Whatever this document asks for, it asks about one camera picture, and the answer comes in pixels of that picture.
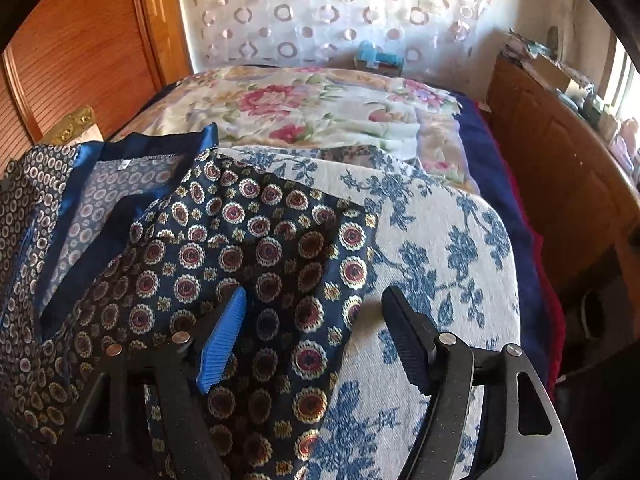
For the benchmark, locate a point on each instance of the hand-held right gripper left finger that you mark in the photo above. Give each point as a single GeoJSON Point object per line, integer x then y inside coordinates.
{"type": "Point", "coordinates": [222, 340]}

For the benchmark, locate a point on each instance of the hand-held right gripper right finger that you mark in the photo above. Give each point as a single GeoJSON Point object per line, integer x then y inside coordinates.
{"type": "Point", "coordinates": [407, 340]}

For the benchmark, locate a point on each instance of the navy medallion print garment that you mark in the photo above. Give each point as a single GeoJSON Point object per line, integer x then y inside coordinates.
{"type": "Point", "coordinates": [280, 240]}

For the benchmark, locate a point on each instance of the blue floral white cloth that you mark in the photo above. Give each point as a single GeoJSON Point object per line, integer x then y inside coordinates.
{"type": "Point", "coordinates": [430, 230]}

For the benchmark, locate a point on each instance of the red blanket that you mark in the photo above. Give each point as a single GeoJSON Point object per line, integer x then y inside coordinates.
{"type": "Point", "coordinates": [552, 320]}

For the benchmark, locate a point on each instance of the navy blanket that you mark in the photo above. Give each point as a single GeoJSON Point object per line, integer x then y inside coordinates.
{"type": "Point", "coordinates": [505, 200]}

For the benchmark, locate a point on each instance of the dark object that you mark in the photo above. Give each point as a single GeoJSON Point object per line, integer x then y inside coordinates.
{"type": "Point", "coordinates": [610, 335]}

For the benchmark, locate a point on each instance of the wooden cabinet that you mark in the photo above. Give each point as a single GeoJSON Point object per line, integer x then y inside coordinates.
{"type": "Point", "coordinates": [560, 150]}

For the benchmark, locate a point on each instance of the pink floral cream bedspread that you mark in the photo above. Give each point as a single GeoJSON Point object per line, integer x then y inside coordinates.
{"type": "Point", "coordinates": [300, 105]}

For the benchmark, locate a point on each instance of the gold ornate object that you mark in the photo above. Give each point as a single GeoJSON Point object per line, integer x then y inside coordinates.
{"type": "Point", "coordinates": [75, 119]}

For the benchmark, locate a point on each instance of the small blue object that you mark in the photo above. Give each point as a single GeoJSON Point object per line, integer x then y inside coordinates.
{"type": "Point", "coordinates": [372, 55]}

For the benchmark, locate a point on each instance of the pile of assorted clutter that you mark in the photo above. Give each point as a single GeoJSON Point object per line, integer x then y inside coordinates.
{"type": "Point", "coordinates": [545, 67]}

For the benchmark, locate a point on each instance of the bright window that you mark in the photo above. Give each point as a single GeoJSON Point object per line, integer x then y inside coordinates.
{"type": "Point", "coordinates": [622, 85]}

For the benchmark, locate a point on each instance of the wooden wardrobe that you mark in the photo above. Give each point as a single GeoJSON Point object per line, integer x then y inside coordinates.
{"type": "Point", "coordinates": [75, 35]}

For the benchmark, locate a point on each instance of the white circle pattern curtain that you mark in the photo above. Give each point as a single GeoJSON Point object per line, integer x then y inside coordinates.
{"type": "Point", "coordinates": [300, 10]}

